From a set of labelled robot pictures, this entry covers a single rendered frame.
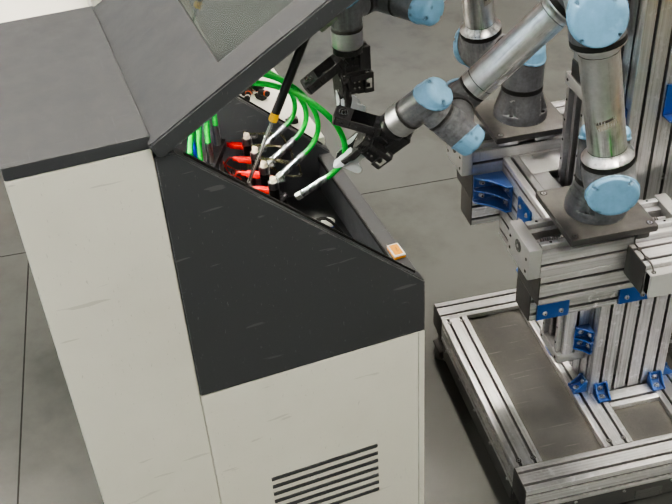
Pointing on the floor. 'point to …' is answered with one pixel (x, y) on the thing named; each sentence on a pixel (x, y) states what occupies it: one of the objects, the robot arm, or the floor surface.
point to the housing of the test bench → (101, 253)
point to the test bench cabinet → (325, 430)
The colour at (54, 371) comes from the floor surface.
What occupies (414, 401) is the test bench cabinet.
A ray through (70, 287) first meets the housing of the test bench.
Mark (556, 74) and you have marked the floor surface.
